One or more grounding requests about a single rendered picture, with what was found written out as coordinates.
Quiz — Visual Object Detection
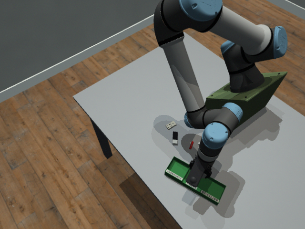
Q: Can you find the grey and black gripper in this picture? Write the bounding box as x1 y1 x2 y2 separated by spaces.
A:
189 155 214 178

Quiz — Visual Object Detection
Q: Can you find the beige domino tile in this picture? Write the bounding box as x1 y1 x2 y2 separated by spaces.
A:
166 121 176 130

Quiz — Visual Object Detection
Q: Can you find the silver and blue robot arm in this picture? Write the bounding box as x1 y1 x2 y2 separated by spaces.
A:
153 0 287 162

